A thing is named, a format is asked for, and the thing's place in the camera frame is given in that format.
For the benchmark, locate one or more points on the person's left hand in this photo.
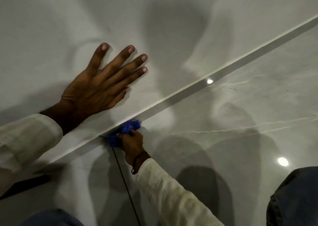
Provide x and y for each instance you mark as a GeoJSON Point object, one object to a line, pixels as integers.
{"type": "Point", "coordinates": [88, 91]}

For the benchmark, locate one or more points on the person's right hand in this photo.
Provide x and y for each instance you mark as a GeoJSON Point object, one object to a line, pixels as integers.
{"type": "Point", "coordinates": [133, 145]}

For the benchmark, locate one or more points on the person's left middle finger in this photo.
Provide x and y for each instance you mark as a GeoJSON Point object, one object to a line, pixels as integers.
{"type": "Point", "coordinates": [130, 67]}

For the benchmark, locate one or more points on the person's right fingers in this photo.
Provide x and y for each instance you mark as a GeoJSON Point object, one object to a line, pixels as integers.
{"type": "Point", "coordinates": [129, 135]}

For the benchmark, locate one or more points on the person's left little finger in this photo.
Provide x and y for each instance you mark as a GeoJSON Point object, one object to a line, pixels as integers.
{"type": "Point", "coordinates": [98, 57]}

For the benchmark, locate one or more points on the person's left thumb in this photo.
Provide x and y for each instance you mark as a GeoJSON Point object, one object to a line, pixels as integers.
{"type": "Point", "coordinates": [120, 96]}

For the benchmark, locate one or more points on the blue cleaning cloth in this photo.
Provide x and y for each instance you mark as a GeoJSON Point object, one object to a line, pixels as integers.
{"type": "Point", "coordinates": [121, 132]}

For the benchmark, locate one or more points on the person's right forearm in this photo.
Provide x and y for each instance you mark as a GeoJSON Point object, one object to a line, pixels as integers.
{"type": "Point", "coordinates": [169, 196]}

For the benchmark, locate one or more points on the person's left forearm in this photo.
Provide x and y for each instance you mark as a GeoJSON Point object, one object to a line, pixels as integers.
{"type": "Point", "coordinates": [27, 141]}

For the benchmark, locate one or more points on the black wrist thread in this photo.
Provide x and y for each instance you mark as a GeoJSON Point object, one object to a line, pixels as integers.
{"type": "Point", "coordinates": [136, 161]}

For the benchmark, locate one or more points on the grey skirting board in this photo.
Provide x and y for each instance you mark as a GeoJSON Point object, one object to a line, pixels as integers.
{"type": "Point", "coordinates": [223, 70]}

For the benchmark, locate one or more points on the black flat bar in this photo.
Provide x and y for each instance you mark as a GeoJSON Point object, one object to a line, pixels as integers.
{"type": "Point", "coordinates": [27, 185]}

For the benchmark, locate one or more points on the person's left leg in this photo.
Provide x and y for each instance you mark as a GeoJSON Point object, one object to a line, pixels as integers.
{"type": "Point", "coordinates": [53, 219]}

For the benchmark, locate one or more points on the person's leg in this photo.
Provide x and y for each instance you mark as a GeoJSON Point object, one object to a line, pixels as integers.
{"type": "Point", "coordinates": [295, 198]}
{"type": "Point", "coordinates": [53, 219]}

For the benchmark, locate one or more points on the person's right leg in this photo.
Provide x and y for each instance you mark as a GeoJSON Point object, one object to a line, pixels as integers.
{"type": "Point", "coordinates": [295, 198]}

